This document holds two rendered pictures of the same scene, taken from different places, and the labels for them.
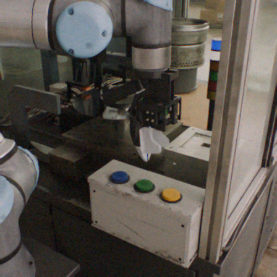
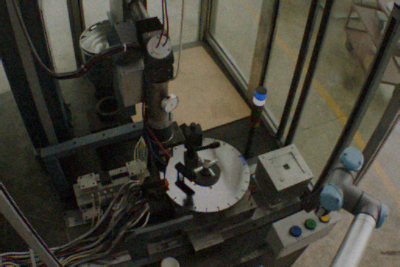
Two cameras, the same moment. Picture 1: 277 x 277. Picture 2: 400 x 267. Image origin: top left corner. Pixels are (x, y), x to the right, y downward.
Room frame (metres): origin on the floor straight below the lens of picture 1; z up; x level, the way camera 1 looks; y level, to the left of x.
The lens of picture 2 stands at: (0.74, 0.74, 2.12)
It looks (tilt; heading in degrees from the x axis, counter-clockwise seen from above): 50 degrees down; 301
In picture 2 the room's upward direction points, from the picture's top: 5 degrees clockwise
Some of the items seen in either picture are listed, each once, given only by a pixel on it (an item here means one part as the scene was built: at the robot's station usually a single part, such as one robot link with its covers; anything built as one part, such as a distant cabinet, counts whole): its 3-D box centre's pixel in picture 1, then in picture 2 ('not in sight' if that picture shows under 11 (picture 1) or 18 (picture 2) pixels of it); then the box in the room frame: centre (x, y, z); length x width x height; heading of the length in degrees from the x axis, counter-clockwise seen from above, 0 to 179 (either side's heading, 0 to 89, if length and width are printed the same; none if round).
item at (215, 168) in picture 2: (121, 96); (205, 171); (1.13, 0.05, 0.96); 0.11 x 0.11 x 0.03
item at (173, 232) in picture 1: (147, 209); (302, 229); (0.70, -0.03, 0.82); 0.28 x 0.11 x 0.15; 57
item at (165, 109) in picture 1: (154, 97); not in sight; (0.68, -0.04, 1.12); 0.09 x 0.08 x 0.12; 57
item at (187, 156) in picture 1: (203, 167); (282, 176); (0.90, -0.20, 0.82); 0.18 x 0.18 x 0.15; 57
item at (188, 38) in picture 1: (177, 56); (112, 62); (1.88, -0.22, 0.93); 0.31 x 0.31 x 0.36
